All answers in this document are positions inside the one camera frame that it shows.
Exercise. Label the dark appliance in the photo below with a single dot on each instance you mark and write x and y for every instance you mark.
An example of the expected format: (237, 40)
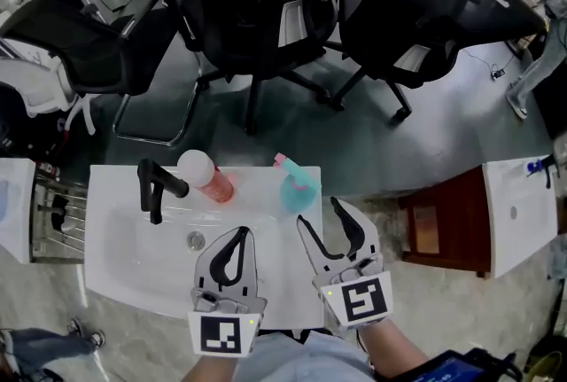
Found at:
(13, 119)

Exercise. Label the orange bottle white cap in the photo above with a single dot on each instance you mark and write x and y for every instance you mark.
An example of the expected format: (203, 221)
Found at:
(217, 189)

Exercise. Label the slim black faucet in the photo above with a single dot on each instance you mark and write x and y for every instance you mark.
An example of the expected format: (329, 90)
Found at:
(549, 172)

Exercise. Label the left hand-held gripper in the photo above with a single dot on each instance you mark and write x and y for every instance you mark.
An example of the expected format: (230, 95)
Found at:
(221, 331)

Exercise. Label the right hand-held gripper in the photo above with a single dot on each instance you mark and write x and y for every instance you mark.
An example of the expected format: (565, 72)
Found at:
(363, 300)

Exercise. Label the white basin on black stand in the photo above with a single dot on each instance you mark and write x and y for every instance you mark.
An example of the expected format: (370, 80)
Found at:
(133, 247)

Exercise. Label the person's right forearm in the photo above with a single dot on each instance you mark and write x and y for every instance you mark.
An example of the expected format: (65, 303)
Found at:
(390, 349)

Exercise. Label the white mesh office chair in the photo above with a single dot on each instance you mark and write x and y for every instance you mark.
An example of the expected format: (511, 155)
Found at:
(35, 88)

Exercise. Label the black angular sink faucet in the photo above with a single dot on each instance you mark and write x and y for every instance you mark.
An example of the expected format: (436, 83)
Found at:
(153, 194)

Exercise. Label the white basin on wooden cabinet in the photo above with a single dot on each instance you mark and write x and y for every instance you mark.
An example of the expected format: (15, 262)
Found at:
(509, 238)

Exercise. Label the small white basin metal stand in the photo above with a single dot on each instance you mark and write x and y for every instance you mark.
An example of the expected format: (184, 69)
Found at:
(17, 238)

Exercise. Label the person's left forearm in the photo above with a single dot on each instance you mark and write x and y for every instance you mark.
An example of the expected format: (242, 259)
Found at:
(212, 369)

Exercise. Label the person's pale blue shirt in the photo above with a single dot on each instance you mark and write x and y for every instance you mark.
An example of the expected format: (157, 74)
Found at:
(305, 360)

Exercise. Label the black cantilever office chair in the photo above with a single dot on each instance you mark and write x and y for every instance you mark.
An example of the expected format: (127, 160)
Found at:
(66, 52)

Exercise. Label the teal spray bottle pink trigger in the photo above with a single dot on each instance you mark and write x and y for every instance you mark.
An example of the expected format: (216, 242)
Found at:
(297, 194)

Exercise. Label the black swivel chair curved headrest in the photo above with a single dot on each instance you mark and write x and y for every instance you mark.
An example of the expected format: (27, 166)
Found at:
(407, 17)

